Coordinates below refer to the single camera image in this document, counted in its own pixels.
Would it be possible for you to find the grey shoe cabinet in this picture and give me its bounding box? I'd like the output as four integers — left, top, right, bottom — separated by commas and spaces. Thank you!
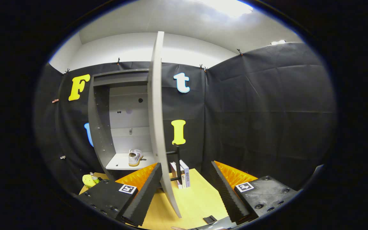
88, 69, 159, 181

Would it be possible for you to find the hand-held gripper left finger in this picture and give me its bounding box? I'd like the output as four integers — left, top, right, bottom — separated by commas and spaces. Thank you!
77, 162, 163, 226

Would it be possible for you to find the yellow plush toy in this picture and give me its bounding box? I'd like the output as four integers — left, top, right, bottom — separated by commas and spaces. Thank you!
82, 174, 96, 188

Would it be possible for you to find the black door handle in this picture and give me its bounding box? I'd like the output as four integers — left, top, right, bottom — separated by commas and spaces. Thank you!
166, 145, 182, 182

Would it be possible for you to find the beige shoe cabinet door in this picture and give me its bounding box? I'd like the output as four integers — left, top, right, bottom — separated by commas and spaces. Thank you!
147, 31, 182, 218

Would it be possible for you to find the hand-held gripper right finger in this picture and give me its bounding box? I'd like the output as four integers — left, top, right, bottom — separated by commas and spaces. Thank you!
210, 161, 300, 225

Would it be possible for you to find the black backdrop cloth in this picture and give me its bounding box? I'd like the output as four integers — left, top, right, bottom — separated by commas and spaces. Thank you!
34, 42, 337, 195

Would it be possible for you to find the brown cover book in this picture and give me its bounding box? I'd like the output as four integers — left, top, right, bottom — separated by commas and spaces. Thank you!
170, 162, 180, 189

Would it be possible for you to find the white shoe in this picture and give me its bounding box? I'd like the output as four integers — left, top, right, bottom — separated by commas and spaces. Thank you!
128, 149, 144, 167

